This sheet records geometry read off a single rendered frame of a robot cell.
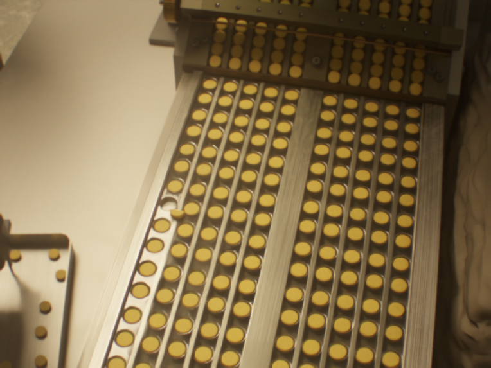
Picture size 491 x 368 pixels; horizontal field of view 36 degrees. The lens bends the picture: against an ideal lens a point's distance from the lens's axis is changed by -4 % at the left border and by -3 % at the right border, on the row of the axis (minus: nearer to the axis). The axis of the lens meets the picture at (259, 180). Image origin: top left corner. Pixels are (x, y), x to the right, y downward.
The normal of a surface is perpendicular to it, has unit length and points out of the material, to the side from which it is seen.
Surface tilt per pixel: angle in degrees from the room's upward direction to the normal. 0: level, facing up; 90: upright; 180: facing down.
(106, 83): 0
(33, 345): 0
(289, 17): 38
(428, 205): 0
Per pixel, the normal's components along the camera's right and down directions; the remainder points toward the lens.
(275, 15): -0.10, -0.06
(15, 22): 0.01, -0.65
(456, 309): -0.70, -0.56
